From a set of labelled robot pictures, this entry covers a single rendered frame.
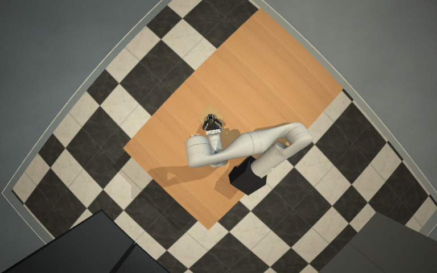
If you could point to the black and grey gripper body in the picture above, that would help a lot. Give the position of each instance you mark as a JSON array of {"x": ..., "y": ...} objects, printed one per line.
[{"x": 216, "y": 127}]

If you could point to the beige flat mat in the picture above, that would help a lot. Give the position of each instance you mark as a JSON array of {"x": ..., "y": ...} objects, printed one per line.
[{"x": 210, "y": 110}]

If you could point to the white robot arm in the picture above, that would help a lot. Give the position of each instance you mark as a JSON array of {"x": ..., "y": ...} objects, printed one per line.
[{"x": 202, "y": 151}]

